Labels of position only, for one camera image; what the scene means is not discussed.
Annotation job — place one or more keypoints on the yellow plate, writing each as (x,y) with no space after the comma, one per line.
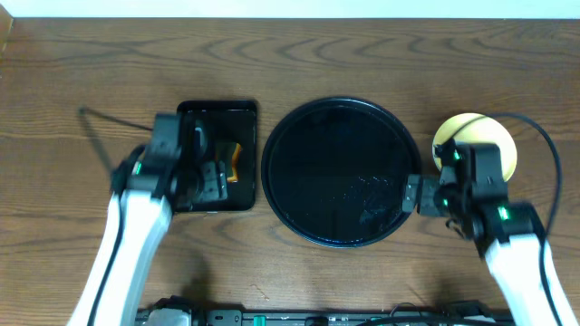
(474,128)

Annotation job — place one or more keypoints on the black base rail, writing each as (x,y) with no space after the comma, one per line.
(180,311)

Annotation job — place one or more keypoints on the orange sponge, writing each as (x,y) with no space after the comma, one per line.
(228,152)

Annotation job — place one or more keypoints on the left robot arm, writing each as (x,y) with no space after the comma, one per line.
(135,226)

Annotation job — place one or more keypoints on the black rectangular tray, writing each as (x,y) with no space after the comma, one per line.
(204,124)

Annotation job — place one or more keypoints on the black round tray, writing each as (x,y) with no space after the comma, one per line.
(334,171)

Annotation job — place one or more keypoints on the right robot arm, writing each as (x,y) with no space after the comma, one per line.
(508,236)

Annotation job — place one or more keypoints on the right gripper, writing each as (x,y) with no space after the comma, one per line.
(429,199)

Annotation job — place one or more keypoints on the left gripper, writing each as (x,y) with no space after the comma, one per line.
(210,182)

